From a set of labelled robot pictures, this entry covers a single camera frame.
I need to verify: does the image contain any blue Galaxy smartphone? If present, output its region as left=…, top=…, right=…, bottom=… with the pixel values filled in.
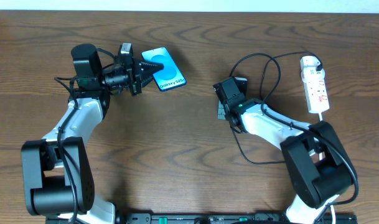
left=142, top=47, right=187, bottom=91

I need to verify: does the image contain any black USB charging cable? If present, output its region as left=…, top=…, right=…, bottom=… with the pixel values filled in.
left=228, top=51, right=324, bottom=165

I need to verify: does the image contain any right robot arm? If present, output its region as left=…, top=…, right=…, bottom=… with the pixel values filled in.
left=213, top=77, right=359, bottom=223

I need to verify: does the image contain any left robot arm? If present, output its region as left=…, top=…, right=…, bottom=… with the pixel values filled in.
left=21, top=43, right=164, bottom=223

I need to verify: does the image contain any white USB charger adapter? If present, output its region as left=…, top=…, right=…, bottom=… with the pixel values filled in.
left=300, top=56, right=325, bottom=83

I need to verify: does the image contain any white power strip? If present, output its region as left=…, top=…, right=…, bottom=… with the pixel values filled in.
left=303, top=79, right=330, bottom=114

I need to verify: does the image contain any white power strip cord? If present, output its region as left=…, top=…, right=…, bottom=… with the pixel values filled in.
left=317, top=112, right=337, bottom=224

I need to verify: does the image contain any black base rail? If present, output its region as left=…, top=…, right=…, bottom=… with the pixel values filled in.
left=45, top=212, right=358, bottom=224

